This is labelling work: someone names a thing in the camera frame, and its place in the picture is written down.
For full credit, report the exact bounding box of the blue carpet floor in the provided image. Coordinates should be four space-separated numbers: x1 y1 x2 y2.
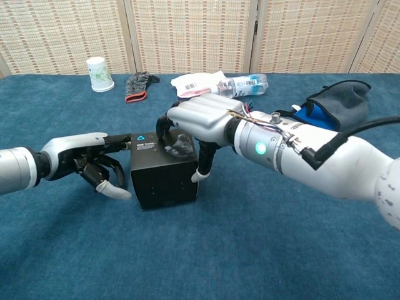
0 73 400 300

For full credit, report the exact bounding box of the white plastic package pink print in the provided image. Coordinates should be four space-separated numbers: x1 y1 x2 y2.
170 70 226 100

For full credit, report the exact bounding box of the grey blue cloth pouch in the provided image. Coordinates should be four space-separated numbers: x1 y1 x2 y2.
275 79 373 132

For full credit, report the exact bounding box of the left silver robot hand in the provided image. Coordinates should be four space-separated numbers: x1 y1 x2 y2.
39 132 134 201

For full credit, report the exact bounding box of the grey knit glove orange cuff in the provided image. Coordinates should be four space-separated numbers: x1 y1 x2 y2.
124 71 161 104

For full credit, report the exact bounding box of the black foldable cardboard box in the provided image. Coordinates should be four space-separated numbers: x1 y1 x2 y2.
129 129 200 211

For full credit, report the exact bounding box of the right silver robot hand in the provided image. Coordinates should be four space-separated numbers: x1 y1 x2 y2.
155 93 248 183

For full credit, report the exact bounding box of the beige woven folding screen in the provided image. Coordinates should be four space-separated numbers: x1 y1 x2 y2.
0 0 400 79

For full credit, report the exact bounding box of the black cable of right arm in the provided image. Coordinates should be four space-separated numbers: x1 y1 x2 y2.
301 116 400 171

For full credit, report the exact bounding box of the clear plastic water bottle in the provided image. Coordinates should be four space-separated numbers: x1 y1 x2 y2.
215 73 269 99

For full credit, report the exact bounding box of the coloured wire bundle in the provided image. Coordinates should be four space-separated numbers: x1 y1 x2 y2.
226 99 304 151

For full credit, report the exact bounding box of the white paper cup green print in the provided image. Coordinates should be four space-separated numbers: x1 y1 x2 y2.
86 56 116 93

